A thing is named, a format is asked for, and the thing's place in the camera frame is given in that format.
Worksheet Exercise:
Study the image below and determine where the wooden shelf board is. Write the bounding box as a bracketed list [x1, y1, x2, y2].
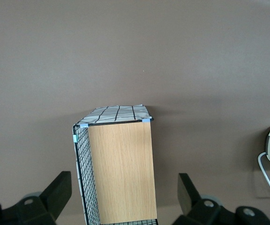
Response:
[88, 121, 158, 225]

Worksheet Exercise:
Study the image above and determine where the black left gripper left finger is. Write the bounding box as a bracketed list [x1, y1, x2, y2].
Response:
[0, 171, 73, 225]

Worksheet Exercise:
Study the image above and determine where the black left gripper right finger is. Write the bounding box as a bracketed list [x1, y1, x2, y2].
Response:
[173, 172, 270, 225]

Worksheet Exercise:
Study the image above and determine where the wire basket with checked liner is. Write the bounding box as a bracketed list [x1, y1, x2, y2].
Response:
[72, 105, 159, 225]

